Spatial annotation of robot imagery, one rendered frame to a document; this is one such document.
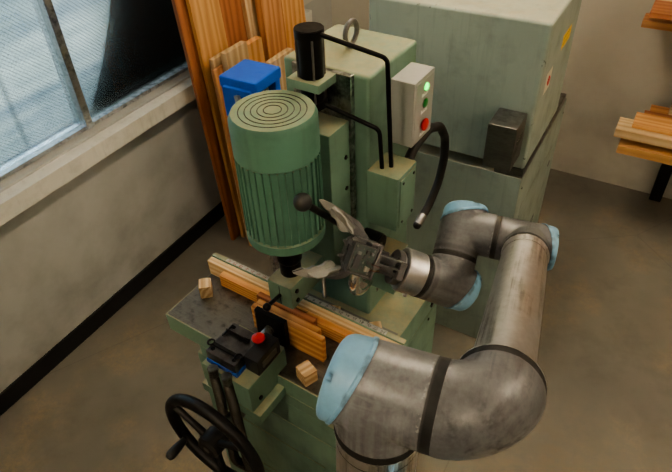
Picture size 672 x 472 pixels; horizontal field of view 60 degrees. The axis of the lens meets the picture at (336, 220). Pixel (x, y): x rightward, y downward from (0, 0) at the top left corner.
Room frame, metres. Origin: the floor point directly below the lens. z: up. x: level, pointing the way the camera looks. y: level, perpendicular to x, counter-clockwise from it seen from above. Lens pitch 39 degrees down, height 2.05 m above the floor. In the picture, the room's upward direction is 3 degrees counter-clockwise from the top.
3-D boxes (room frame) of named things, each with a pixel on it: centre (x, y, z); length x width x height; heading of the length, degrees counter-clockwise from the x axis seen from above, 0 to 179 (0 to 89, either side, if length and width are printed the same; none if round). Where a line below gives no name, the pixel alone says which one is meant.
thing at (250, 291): (0.98, 0.06, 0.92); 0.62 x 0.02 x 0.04; 56
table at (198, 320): (0.93, 0.18, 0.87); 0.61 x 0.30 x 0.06; 56
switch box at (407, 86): (1.20, -0.18, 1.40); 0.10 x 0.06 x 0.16; 146
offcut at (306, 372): (0.83, 0.08, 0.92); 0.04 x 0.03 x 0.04; 34
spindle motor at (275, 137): (1.01, 0.11, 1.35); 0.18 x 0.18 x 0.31
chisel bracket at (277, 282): (1.03, 0.10, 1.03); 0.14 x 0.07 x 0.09; 146
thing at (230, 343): (0.85, 0.22, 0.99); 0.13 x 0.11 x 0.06; 56
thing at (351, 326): (1.03, 0.11, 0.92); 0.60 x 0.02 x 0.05; 56
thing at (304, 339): (0.94, 0.13, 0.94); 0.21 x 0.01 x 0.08; 56
